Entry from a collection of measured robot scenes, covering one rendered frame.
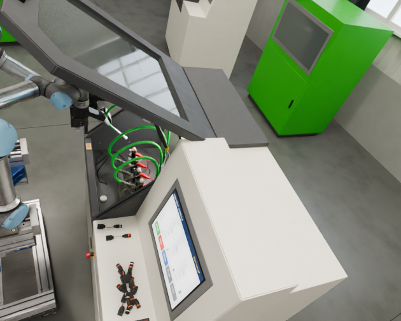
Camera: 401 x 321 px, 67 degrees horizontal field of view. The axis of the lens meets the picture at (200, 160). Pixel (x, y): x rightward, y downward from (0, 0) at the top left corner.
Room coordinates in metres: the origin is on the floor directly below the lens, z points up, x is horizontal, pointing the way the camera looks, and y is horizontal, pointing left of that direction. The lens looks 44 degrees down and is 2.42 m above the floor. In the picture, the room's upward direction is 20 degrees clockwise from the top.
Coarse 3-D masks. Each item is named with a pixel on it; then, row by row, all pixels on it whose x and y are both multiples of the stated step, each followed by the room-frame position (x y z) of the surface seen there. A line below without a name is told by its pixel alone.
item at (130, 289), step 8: (120, 272) 0.59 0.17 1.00; (128, 272) 0.60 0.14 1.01; (128, 280) 0.55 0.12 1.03; (120, 288) 0.52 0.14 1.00; (128, 288) 0.53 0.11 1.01; (136, 288) 0.55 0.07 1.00; (128, 296) 0.50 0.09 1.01; (128, 304) 0.46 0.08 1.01; (136, 304) 0.48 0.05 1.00; (120, 312) 0.43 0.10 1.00; (128, 312) 0.44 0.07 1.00
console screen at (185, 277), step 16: (176, 192) 0.81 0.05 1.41; (160, 208) 0.82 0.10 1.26; (176, 208) 0.76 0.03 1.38; (160, 224) 0.76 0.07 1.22; (176, 224) 0.71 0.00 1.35; (192, 224) 0.67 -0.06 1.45; (160, 240) 0.71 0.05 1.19; (176, 240) 0.66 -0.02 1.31; (192, 240) 0.62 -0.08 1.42; (160, 256) 0.65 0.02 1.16; (176, 256) 0.61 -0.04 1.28; (192, 256) 0.58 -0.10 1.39; (160, 272) 0.60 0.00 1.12; (176, 272) 0.56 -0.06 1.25; (192, 272) 0.53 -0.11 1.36; (208, 272) 0.51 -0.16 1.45; (176, 288) 0.51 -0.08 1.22; (192, 288) 0.49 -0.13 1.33; (208, 288) 0.47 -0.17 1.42; (176, 304) 0.47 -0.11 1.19
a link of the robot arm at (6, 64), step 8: (0, 48) 1.07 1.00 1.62; (0, 56) 1.04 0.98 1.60; (8, 56) 1.08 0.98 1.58; (0, 64) 1.03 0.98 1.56; (8, 64) 1.05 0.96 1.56; (16, 64) 1.08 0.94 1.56; (8, 72) 1.05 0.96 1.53; (16, 72) 1.06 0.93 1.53; (24, 72) 1.09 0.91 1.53; (32, 72) 1.12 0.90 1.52; (24, 80) 1.07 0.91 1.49
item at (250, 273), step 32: (192, 160) 0.89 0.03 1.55; (224, 160) 0.96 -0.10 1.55; (160, 192) 0.88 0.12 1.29; (192, 192) 0.77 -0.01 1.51; (224, 192) 0.78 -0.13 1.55; (224, 224) 0.64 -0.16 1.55; (256, 224) 0.69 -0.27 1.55; (224, 256) 0.53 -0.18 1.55; (256, 256) 0.56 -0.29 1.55; (96, 288) 0.59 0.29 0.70; (160, 288) 0.55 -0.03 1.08; (224, 288) 0.45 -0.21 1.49; (256, 288) 0.46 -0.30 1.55; (288, 288) 0.50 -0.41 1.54; (96, 320) 0.55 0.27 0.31; (160, 320) 0.45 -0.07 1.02; (192, 320) 0.41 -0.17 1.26; (224, 320) 0.41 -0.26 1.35; (256, 320) 0.52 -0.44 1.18
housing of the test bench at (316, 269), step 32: (224, 96) 1.54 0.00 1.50; (224, 128) 1.25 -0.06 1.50; (256, 128) 1.34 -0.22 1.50; (256, 160) 1.13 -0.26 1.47; (256, 192) 0.92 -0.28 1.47; (288, 192) 0.99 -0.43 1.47; (288, 224) 0.81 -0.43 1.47; (288, 256) 0.67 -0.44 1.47; (320, 256) 0.72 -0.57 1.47; (320, 288) 0.62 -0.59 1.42
